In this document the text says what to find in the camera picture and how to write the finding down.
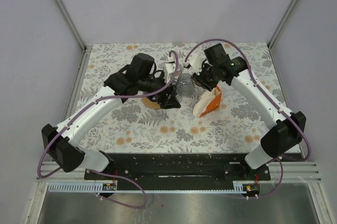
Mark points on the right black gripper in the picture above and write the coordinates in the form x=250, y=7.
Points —
x=200, y=79

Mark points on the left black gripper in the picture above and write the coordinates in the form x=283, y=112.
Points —
x=170, y=101

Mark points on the orange coffee filter box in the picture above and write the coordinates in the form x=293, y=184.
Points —
x=214, y=104

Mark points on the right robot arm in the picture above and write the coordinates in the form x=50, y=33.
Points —
x=285, y=128

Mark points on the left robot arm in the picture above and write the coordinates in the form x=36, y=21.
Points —
x=139, y=79

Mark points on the clear glass dripper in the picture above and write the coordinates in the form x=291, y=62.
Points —
x=184, y=85

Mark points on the floral table mat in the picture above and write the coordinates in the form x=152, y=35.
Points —
x=132, y=127

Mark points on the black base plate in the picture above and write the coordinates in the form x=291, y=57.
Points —
x=186, y=170

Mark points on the white slotted cable duct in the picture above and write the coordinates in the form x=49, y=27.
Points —
x=125, y=187

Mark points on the aluminium rail frame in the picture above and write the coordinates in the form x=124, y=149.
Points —
x=305, y=172

